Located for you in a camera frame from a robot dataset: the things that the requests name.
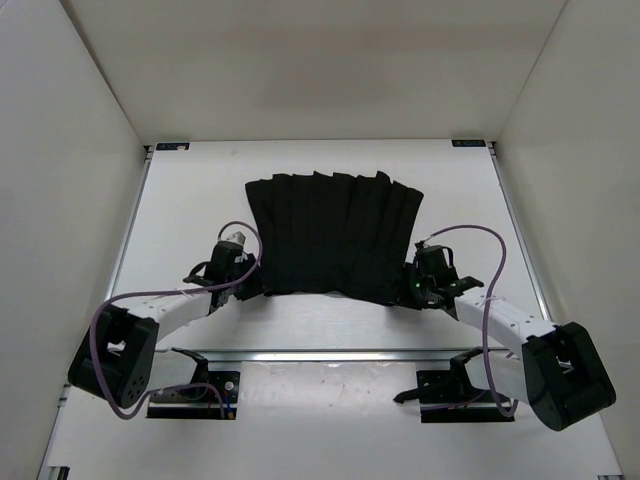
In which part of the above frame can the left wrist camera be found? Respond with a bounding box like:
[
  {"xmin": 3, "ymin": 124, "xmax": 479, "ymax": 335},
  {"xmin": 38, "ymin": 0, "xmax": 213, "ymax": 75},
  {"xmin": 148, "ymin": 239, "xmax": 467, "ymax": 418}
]
[{"xmin": 225, "ymin": 231, "xmax": 246, "ymax": 250}]

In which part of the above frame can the aluminium left side rail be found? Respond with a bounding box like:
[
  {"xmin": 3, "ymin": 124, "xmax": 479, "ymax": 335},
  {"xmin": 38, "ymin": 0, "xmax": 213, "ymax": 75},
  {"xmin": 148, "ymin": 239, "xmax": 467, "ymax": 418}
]
[{"xmin": 107, "ymin": 145, "xmax": 153, "ymax": 301}]

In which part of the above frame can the black pleated skirt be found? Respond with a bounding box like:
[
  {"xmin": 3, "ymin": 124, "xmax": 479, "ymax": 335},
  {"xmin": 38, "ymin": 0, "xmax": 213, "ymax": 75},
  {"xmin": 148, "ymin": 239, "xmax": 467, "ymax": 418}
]
[{"xmin": 245, "ymin": 172, "xmax": 424, "ymax": 306}]

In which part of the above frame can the aluminium front rail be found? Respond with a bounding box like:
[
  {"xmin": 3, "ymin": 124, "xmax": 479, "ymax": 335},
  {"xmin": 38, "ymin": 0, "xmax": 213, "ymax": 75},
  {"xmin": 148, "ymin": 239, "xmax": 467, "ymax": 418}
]
[{"xmin": 194, "ymin": 348, "xmax": 467, "ymax": 363}]

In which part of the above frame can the left blue corner label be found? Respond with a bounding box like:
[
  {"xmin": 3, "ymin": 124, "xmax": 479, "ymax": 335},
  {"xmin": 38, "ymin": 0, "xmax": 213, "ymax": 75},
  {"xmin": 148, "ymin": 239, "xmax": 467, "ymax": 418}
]
[{"xmin": 155, "ymin": 142, "xmax": 190, "ymax": 151}]

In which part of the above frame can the aluminium rail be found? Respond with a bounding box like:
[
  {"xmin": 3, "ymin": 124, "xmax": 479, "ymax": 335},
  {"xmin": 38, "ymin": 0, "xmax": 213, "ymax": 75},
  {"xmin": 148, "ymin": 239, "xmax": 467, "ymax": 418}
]
[
  {"xmin": 107, "ymin": 145, "xmax": 153, "ymax": 301},
  {"xmin": 488, "ymin": 142, "xmax": 553, "ymax": 322},
  {"xmin": 194, "ymin": 348, "xmax": 467, "ymax": 363}
]

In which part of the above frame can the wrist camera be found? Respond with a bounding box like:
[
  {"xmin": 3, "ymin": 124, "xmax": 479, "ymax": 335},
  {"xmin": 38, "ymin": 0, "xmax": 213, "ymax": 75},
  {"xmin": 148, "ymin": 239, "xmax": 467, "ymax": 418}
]
[
  {"xmin": 414, "ymin": 239, "xmax": 437, "ymax": 251},
  {"xmin": 225, "ymin": 231, "xmax": 246, "ymax": 250}
]

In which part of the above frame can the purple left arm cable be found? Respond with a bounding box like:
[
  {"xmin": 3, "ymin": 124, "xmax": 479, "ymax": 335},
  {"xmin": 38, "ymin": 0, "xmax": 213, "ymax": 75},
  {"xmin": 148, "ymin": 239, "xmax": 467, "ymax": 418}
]
[{"xmin": 92, "ymin": 220, "xmax": 265, "ymax": 419}]

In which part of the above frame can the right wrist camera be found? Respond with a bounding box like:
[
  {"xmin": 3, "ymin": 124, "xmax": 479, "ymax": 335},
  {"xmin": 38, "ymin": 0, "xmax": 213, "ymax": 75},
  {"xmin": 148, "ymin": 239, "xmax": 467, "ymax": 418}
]
[{"xmin": 414, "ymin": 239, "xmax": 437, "ymax": 251}]

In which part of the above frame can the blue corner label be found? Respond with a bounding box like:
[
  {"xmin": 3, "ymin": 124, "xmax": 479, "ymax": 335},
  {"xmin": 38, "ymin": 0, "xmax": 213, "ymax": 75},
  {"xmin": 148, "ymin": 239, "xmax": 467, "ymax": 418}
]
[
  {"xmin": 155, "ymin": 142, "xmax": 190, "ymax": 151},
  {"xmin": 451, "ymin": 139, "xmax": 486, "ymax": 148}
]

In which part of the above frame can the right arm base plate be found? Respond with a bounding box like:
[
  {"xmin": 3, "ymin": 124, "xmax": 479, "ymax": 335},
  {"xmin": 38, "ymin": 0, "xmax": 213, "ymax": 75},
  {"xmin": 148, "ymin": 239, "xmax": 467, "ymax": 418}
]
[{"xmin": 393, "ymin": 347, "xmax": 515, "ymax": 424}]

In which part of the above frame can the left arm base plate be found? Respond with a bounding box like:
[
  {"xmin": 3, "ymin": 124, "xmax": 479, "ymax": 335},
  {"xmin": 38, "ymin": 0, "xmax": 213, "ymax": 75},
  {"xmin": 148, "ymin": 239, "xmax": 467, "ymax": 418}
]
[{"xmin": 146, "ymin": 363, "xmax": 241, "ymax": 421}]

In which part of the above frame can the right blue corner label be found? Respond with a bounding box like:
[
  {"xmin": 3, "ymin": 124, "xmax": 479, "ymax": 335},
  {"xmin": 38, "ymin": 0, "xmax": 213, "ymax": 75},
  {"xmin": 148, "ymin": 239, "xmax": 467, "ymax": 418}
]
[{"xmin": 451, "ymin": 139, "xmax": 486, "ymax": 148}]

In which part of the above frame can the aluminium right side rail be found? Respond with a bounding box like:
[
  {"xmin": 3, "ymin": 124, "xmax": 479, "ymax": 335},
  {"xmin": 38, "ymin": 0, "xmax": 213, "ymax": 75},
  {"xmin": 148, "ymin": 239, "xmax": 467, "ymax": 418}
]
[{"xmin": 488, "ymin": 142, "xmax": 553, "ymax": 322}]

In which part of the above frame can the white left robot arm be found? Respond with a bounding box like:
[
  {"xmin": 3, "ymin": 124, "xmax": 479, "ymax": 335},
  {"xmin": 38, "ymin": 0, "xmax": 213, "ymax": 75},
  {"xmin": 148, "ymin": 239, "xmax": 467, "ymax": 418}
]
[{"xmin": 67, "ymin": 238, "xmax": 263, "ymax": 420}]

